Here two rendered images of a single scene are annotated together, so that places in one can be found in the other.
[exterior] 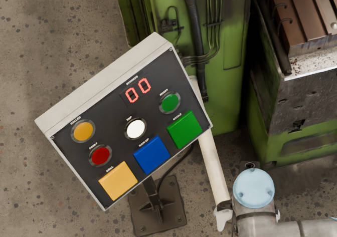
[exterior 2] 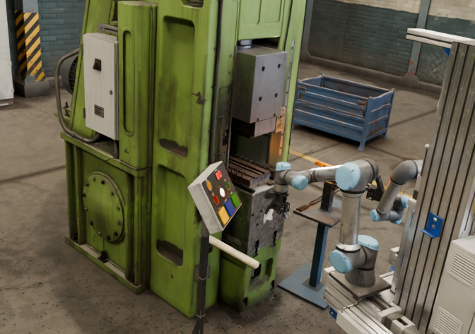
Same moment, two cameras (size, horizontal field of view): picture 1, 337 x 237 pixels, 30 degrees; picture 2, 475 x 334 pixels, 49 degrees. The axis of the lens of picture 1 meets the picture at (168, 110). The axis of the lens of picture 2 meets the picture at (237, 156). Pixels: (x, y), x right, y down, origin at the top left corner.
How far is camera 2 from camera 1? 227 cm
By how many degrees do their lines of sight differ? 55
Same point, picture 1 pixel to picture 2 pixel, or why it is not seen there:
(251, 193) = (284, 164)
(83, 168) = (212, 203)
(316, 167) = (265, 303)
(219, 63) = not seen: hidden behind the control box
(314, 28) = (254, 174)
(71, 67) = (103, 310)
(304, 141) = (255, 283)
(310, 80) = (261, 198)
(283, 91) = (253, 205)
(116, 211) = not seen: outside the picture
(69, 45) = (95, 301)
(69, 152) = (207, 193)
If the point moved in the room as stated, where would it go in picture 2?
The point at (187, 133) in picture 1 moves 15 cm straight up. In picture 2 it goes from (236, 201) to (238, 176)
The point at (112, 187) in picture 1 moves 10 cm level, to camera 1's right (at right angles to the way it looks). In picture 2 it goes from (223, 216) to (236, 211)
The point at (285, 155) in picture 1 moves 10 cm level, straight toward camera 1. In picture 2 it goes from (251, 290) to (254, 299)
